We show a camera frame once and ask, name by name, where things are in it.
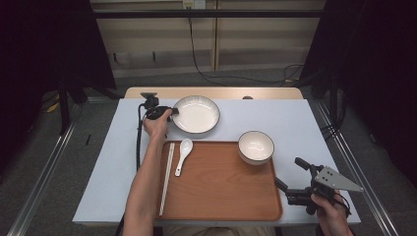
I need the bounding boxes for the person's right hand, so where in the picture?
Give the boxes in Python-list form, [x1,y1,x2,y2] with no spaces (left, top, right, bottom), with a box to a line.
[310,193,352,236]

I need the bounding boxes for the metal floor rail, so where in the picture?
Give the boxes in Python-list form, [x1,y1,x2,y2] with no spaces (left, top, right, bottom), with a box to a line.
[6,97,87,236]
[315,99,400,236]

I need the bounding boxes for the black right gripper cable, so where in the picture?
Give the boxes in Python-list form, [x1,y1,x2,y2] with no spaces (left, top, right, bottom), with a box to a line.
[333,193,352,218]

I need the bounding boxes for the white ceramic spoon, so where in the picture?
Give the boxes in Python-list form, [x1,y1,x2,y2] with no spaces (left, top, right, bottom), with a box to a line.
[174,138,194,178]

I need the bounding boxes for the white wall socket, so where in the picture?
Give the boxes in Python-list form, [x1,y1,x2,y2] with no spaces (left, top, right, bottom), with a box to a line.
[182,0,207,10]

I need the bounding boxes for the white table cover sheet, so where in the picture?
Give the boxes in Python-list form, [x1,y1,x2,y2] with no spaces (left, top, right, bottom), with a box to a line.
[72,97,362,227]

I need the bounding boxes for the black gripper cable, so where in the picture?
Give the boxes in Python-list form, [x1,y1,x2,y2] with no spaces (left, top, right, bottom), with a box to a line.
[116,102,148,236]
[333,193,352,218]

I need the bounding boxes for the white plate with dark rim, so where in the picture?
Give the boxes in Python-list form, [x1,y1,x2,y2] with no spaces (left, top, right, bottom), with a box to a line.
[171,94,221,135]

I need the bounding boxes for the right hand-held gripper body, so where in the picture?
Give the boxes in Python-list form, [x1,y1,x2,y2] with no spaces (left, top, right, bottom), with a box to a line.
[285,165,364,216]

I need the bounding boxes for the black cable on floor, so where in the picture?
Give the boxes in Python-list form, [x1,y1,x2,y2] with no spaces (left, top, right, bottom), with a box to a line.
[187,17,305,86]

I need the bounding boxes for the white chopstick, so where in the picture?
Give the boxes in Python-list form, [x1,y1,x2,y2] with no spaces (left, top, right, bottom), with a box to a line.
[158,142,173,216]
[160,142,176,215]

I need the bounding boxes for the light wooden table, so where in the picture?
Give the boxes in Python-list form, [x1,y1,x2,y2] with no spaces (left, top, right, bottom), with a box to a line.
[123,87,304,100]

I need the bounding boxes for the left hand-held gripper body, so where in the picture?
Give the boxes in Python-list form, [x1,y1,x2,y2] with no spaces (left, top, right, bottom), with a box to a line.
[140,91,173,121]

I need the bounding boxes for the yellow strip on floor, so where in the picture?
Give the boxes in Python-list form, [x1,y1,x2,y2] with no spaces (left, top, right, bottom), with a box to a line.
[46,93,61,114]

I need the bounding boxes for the person's left hand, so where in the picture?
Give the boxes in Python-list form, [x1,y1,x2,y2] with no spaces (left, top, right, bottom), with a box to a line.
[143,108,173,143]

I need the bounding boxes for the black curtain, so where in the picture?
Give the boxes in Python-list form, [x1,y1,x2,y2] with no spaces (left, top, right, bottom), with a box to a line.
[0,0,118,171]
[298,0,417,190]

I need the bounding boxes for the person's beige trousers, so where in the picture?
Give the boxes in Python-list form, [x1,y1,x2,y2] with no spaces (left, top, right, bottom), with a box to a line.
[163,225,276,236]

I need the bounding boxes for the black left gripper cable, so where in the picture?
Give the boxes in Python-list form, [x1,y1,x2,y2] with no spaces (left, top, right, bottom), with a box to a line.
[116,102,148,236]

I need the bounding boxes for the black horizontal bar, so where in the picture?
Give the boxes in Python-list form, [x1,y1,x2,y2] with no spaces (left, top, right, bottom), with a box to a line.
[91,9,326,20]

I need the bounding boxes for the brown wooden tray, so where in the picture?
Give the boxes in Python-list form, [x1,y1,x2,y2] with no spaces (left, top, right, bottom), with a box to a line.
[156,141,284,222]

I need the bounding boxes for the black metal stand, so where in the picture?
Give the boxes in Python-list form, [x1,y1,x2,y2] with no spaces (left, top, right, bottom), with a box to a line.
[328,72,339,126]
[57,77,72,136]

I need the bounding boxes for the white bowl with dark rim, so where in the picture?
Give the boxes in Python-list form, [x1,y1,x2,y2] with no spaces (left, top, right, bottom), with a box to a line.
[237,130,275,166]

